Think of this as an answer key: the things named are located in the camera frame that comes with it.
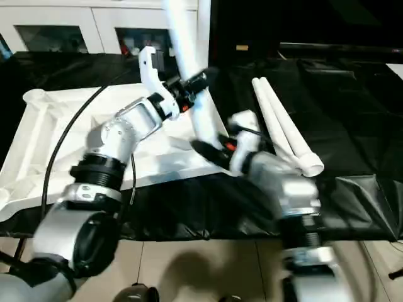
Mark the white plastic table top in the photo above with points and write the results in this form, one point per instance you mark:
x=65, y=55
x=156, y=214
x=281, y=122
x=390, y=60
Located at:
x=47, y=141

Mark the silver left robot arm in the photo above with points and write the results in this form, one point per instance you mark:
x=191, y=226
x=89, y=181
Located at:
x=126, y=126

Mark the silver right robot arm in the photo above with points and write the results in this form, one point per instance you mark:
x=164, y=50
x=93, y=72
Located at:
x=292, y=188

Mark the small tan box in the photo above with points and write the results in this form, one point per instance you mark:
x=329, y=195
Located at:
x=241, y=48

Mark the red bottle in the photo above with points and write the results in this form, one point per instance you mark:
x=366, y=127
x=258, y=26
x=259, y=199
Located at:
x=125, y=48

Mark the black mat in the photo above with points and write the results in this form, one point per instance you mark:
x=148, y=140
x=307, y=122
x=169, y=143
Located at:
x=346, y=126

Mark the white cabinet with glass doors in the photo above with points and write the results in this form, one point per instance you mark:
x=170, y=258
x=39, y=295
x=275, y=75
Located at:
x=78, y=15

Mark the dark rounded robot part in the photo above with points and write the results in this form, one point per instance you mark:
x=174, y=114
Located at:
x=137, y=292
x=231, y=299

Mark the blue box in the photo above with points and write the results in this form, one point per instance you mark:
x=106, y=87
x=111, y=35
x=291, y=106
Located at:
x=5, y=47

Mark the white flat board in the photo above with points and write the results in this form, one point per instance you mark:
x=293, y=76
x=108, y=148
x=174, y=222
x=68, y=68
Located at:
x=396, y=70

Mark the thin black rod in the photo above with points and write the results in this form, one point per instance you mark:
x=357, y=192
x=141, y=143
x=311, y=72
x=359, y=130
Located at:
x=396, y=275

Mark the grey robot torso cover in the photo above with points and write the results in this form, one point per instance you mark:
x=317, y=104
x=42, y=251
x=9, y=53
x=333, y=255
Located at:
x=25, y=283

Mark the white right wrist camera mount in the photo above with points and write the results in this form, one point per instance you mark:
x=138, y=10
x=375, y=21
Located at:
x=245, y=138

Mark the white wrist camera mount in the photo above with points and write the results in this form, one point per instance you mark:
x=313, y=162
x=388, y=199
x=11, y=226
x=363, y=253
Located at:
x=245, y=138
x=151, y=72

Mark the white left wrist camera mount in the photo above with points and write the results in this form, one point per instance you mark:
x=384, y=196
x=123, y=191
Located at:
x=151, y=72

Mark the black metal stand frame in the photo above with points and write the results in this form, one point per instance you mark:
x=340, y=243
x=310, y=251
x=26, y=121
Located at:
x=11, y=256

